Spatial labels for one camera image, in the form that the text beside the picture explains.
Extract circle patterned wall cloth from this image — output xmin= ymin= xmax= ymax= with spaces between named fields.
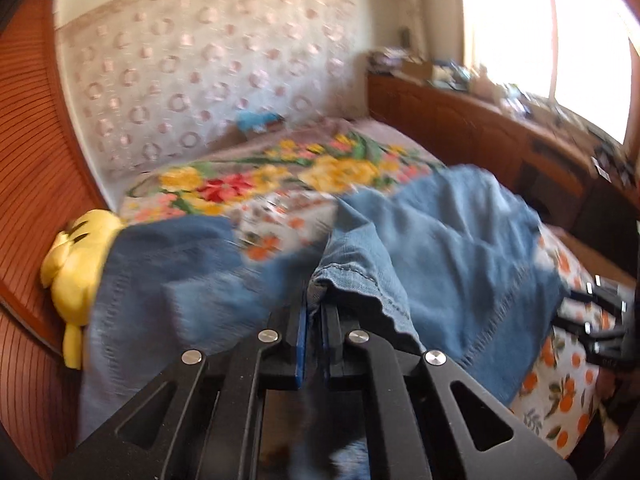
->
xmin=55 ymin=0 xmax=372 ymax=197

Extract open cardboard box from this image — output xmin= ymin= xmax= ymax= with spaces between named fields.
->
xmin=400 ymin=60 xmax=442 ymax=84

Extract beige window curtain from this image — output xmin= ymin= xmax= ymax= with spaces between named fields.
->
xmin=391 ymin=0 xmax=430 ymax=58

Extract floral blanket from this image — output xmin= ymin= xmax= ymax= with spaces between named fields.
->
xmin=122 ymin=117 xmax=447 ymax=227

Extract dark chair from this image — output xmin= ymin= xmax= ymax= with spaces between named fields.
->
xmin=570 ymin=180 xmax=640 ymax=282

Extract stack of papers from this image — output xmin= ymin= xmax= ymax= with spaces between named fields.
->
xmin=370 ymin=49 xmax=407 ymax=69

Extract yellow plush toy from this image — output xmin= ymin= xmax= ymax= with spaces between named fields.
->
xmin=40 ymin=209 xmax=126 ymax=371

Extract slatted wooden wardrobe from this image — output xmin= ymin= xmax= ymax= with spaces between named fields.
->
xmin=0 ymin=0 xmax=126 ymax=461

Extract window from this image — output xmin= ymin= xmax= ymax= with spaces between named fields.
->
xmin=457 ymin=0 xmax=634 ymax=147

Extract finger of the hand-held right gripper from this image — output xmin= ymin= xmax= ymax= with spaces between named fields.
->
xmin=580 ymin=280 xmax=633 ymax=312
xmin=552 ymin=310 xmax=627 ymax=362

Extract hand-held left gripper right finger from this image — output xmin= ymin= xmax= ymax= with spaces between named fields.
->
xmin=322 ymin=304 xmax=576 ymax=480

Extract cardboard box with blue bag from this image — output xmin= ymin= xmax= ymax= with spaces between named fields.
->
xmin=235 ymin=110 xmax=287 ymax=139

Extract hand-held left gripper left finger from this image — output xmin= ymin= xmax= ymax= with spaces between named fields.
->
xmin=52 ymin=305 xmax=307 ymax=480

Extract blue denim pants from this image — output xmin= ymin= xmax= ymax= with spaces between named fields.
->
xmin=77 ymin=166 xmax=572 ymax=480

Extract orange print bed sheet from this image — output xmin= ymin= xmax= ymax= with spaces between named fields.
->
xmin=235 ymin=190 xmax=622 ymax=461

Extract low wooden cabinet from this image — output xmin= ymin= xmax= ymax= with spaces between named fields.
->
xmin=367 ymin=72 xmax=640 ymax=242

